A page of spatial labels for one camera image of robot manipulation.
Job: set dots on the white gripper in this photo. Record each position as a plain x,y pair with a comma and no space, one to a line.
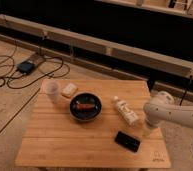
147,129

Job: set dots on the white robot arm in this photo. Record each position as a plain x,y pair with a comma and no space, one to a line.
162,107

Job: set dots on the white plastic bottle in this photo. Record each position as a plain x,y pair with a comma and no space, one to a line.
122,107

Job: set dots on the black round bowl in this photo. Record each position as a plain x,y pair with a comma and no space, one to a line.
85,115

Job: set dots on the red sausage in bowl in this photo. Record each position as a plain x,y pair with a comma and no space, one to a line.
84,106

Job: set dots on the wooden slatted table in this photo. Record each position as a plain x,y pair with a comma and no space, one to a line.
54,139

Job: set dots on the beige sponge block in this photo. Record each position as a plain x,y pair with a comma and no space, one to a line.
69,90

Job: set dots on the blue power adapter box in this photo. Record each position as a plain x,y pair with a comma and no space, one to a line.
25,67

